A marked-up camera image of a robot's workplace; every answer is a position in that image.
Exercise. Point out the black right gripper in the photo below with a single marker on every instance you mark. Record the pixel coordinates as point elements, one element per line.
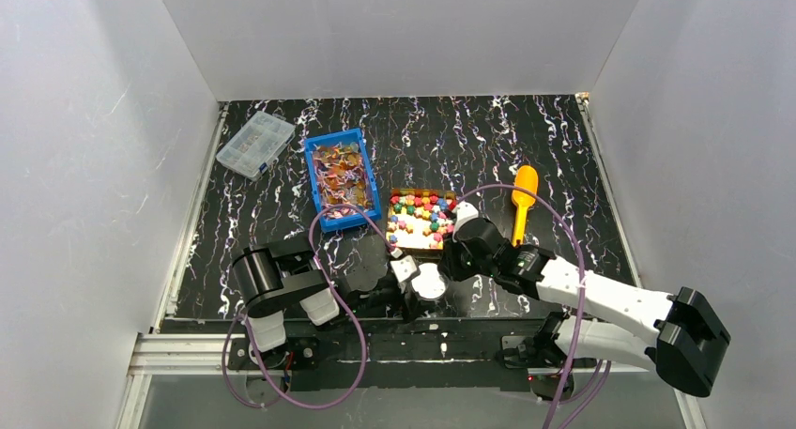
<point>458,252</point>

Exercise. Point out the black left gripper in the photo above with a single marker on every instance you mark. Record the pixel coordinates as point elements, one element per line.
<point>386,285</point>

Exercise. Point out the white round jar lid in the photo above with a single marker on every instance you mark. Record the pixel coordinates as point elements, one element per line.
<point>429,284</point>

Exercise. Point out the dark tin of star candies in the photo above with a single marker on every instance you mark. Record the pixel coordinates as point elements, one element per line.
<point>419,219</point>

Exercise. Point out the yellow plastic scoop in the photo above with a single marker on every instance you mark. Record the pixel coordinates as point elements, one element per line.
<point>527,180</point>

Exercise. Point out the blue plastic candy bin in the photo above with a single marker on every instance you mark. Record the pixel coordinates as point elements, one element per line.
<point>340,172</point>

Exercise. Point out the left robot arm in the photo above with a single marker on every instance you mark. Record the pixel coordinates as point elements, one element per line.
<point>282,279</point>

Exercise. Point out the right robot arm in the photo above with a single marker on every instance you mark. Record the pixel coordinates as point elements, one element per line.
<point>678,336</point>

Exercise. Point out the clear compartment organizer box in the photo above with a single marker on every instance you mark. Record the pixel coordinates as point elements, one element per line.
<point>257,145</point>

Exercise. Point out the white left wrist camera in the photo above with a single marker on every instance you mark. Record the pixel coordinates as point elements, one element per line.
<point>403,266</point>

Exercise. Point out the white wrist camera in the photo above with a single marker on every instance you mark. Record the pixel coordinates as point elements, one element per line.
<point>403,266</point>
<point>464,212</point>

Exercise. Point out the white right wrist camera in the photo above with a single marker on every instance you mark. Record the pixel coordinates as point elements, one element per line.
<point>464,212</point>

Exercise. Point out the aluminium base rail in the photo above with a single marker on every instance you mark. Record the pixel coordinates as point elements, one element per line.
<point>180,381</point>

